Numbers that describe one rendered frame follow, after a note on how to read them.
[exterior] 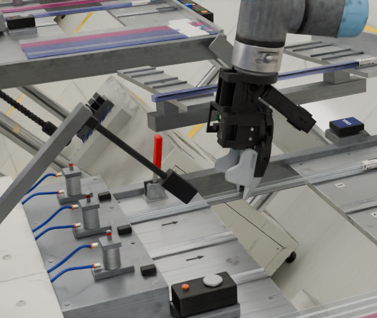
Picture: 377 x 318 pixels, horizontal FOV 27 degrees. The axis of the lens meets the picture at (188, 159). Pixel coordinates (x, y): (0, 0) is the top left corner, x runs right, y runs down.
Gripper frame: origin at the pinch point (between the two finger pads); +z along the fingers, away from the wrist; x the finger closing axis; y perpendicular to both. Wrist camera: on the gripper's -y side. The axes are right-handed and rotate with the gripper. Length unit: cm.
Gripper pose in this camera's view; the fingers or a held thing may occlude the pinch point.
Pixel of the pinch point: (247, 189)
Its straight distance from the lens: 128.4
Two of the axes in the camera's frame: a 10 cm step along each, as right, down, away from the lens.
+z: -1.3, 9.3, 3.5
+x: 3.4, 3.8, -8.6
